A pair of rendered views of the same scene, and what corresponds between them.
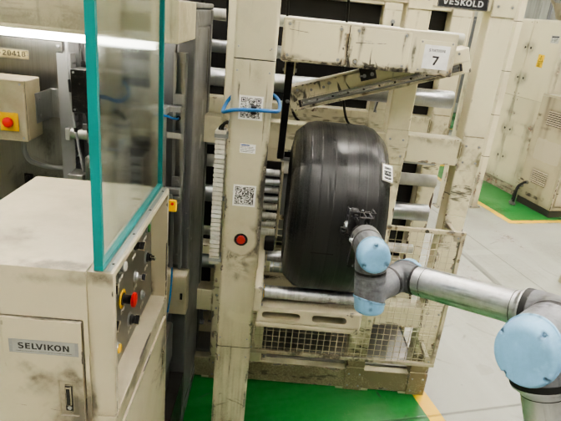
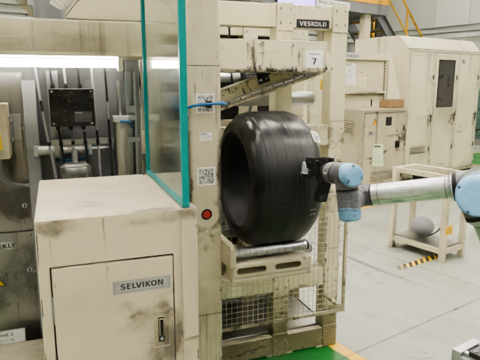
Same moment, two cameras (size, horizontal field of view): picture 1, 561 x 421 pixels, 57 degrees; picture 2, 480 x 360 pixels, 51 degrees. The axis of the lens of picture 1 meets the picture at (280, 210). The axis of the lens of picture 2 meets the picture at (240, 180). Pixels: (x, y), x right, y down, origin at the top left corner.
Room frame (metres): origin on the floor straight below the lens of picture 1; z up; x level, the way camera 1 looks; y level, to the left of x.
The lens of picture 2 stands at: (-0.34, 0.63, 1.59)
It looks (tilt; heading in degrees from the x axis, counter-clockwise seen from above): 11 degrees down; 342
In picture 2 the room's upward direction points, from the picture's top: straight up
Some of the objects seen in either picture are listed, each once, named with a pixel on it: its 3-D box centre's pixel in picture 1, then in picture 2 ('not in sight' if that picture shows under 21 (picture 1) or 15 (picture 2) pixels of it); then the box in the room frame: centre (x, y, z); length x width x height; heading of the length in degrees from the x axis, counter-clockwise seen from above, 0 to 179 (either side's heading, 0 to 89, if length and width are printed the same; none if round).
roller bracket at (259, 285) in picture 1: (260, 271); (218, 243); (1.69, 0.05, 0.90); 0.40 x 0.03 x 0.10; 2
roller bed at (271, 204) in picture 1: (257, 197); not in sight; (2.06, 0.10, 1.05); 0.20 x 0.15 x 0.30; 92
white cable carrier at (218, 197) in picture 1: (219, 198); not in sight; (1.63, 0.21, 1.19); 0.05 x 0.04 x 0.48; 2
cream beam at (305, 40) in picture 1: (364, 46); (258, 57); (1.99, -0.25, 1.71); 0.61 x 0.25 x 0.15; 92
